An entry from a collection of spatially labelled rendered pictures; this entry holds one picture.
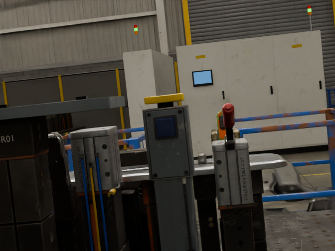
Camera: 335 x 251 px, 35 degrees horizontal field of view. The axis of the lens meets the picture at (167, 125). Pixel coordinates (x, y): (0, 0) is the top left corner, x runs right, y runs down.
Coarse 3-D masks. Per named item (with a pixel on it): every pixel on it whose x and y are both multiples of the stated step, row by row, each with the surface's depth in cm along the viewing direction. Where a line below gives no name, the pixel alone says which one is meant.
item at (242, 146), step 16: (240, 144) 97; (224, 160) 97; (240, 160) 97; (224, 176) 98; (240, 176) 97; (224, 192) 98; (240, 192) 98; (224, 208) 98; (240, 208) 99; (224, 224) 99; (240, 224) 99; (224, 240) 101; (240, 240) 99
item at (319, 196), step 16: (304, 112) 396; (320, 112) 395; (240, 128) 286; (256, 128) 285; (272, 128) 284; (288, 128) 284; (320, 160) 398; (272, 176) 354; (288, 176) 328; (272, 192) 352; (288, 192) 318; (304, 192) 287; (320, 192) 284; (272, 208) 375; (320, 208) 313
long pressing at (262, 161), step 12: (252, 156) 121; (264, 156) 119; (276, 156) 117; (132, 168) 123; (144, 168) 121; (204, 168) 109; (252, 168) 108; (264, 168) 108; (72, 180) 112; (132, 180) 111
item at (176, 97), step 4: (152, 96) 82; (156, 96) 82; (160, 96) 82; (164, 96) 82; (168, 96) 82; (172, 96) 82; (176, 96) 82; (180, 96) 82; (144, 100) 82; (148, 100) 82; (152, 100) 82; (156, 100) 82; (160, 100) 82; (164, 100) 82; (168, 100) 82; (172, 100) 82; (176, 100) 82; (180, 100) 82; (148, 104) 82; (160, 104) 84; (164, 104) 84; (168, 104) 84; (172, 104) 84
